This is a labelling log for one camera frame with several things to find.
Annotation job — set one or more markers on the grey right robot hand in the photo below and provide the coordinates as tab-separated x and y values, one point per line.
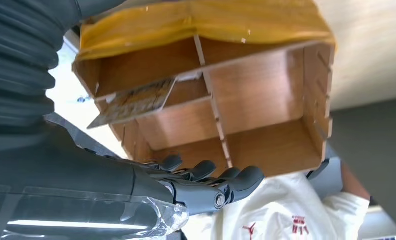
68	185

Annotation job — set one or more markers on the room key card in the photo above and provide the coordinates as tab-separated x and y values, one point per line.
134	102

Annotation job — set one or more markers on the person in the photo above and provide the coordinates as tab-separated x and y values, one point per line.
284	205

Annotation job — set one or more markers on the wooden divided organizer box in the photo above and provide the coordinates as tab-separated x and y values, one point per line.
257	92

